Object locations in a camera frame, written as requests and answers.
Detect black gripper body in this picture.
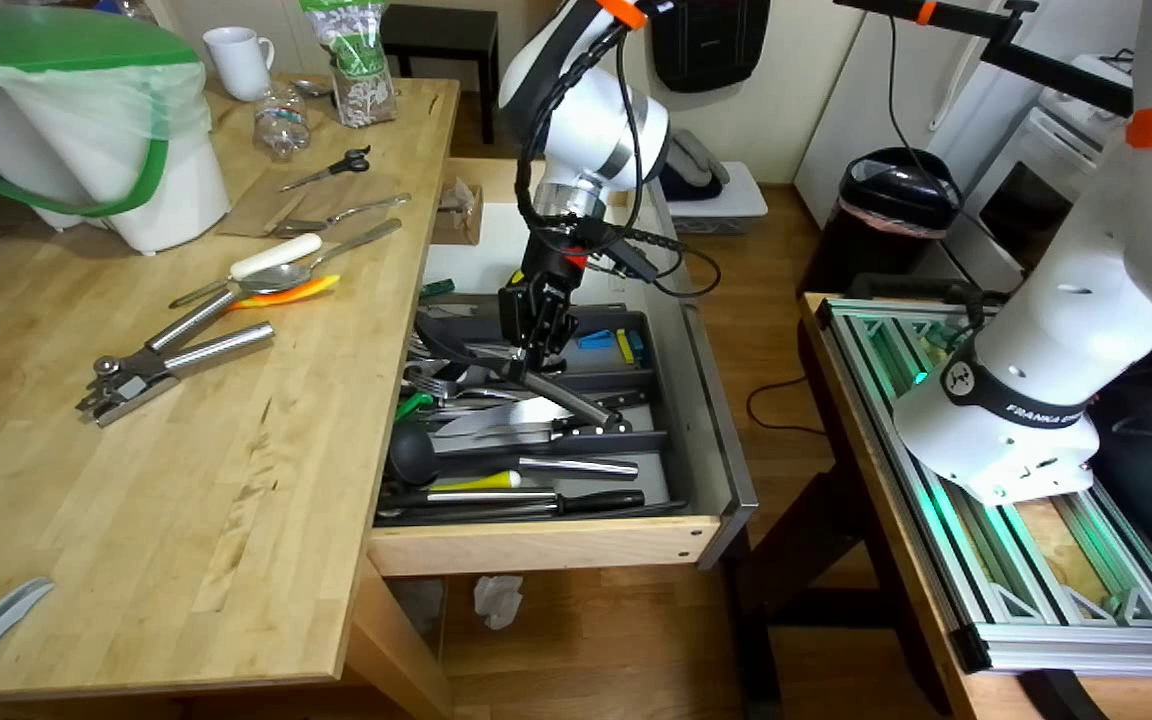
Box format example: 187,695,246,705
502,250,590,336

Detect black spatula silver handle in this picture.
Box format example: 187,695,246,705
412,310,618,431

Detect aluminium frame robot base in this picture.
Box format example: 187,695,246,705
821,292,1152,675

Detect wooden drawer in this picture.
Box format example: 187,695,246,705
366,132,763,578

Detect small wooden box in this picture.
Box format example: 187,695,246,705
433,175,489,248

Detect long silver utensil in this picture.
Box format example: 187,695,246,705
267,192,412,245

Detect crumpled white paper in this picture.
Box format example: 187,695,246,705
470,573,530,632

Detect black stool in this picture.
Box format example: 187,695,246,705
375,0,503,148

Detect clear green printed plastic bag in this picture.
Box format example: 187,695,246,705
297,0,399,132

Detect silver can opener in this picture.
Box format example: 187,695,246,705
72,279,279,431

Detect small glass jar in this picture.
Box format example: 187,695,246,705
253,88,318,160

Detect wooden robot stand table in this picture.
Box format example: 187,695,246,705
798,287,1152,720

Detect black trash can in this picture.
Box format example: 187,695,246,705
800,142,970,301

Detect wooden kitchen table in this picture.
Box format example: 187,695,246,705
0,74,470,720

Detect white mug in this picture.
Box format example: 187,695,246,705
201,22,279,102

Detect white stove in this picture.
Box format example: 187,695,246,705
927,43,1152,292

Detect white green mesh laundry bag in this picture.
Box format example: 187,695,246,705
0,9,232,260

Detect black tripod bar orange band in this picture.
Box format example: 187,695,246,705
831,0,1141,111

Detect black riveted handle kitchen knife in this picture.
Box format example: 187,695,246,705
470,393,651,443

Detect yellow handled tool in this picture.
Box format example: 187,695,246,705
421,466,530,498

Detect long black handled knife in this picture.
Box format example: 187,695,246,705
379,483,649,524

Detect orange floor cable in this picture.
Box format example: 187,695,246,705
744,370,828,438

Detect orange handled tool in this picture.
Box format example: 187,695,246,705
229,270,345,310

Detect black handled scissors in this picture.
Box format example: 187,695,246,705
286,139,375,192

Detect white handled utensil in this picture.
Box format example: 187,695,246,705
170,228,327,310

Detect black bag on wall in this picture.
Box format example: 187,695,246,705
651,0,778,96

